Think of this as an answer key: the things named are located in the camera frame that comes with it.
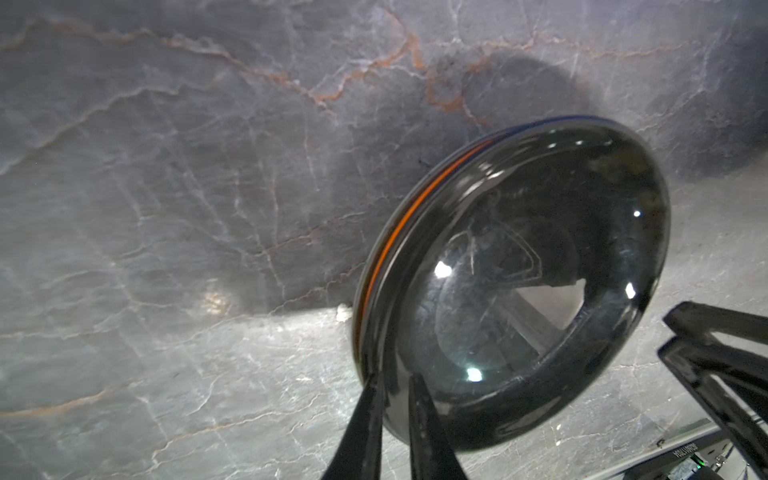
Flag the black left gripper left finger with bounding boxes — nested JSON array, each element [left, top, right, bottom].
[[321, 374, 385, 480]]

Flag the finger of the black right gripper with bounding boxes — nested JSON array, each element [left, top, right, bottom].
[[664, 301, 767, 348], [658, 337, 767, 477]]

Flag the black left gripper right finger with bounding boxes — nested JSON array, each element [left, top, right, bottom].
[[408, 374, 468, 480]]

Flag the black glossy plate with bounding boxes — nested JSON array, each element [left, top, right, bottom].
[[352, 115, 671, 451]]

